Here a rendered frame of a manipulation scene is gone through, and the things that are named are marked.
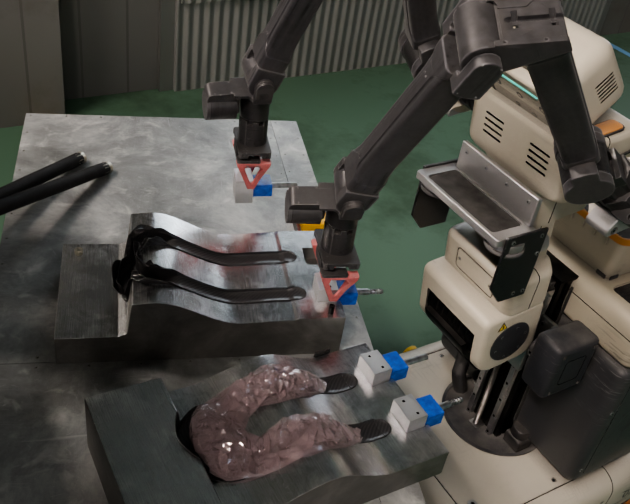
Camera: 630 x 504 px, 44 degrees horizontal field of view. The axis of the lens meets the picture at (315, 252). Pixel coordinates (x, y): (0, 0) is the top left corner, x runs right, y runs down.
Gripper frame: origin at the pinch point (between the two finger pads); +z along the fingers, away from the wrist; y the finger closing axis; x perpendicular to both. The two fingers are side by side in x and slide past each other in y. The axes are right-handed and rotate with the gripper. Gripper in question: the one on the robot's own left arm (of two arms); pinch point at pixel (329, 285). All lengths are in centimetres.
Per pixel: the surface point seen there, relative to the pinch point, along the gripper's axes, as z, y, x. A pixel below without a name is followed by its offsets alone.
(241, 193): -2.0, -26.7, -13.7
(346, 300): 2.0, 2.1, 3.0
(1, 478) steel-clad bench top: 10, 30, -54
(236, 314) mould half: 2.2, 4.8, -17.5
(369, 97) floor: 93, -257, 84
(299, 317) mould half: 1.6, 6.7, -6.6
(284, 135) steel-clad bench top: 11, -74, 3
